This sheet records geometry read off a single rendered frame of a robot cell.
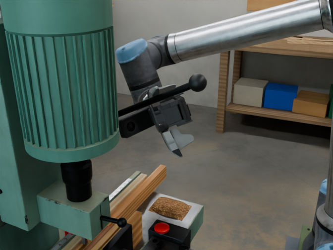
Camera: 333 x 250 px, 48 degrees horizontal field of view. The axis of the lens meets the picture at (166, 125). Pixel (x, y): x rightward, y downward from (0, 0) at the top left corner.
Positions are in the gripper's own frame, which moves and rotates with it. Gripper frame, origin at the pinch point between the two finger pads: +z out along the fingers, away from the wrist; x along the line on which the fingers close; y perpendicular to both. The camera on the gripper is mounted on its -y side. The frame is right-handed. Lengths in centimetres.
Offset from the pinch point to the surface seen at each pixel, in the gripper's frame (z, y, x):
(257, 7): -274, 155, -9
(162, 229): 5.0, -8.4, 18.3
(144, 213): -19.3, -10.8, 24.8
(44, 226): -21.8, -35.9, 18.6
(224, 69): -243, 96, 30
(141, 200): -23.0, -10.4, 22.5
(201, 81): 5.6, 8.3, -6.7
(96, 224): 0.9, -20.2, 13.7
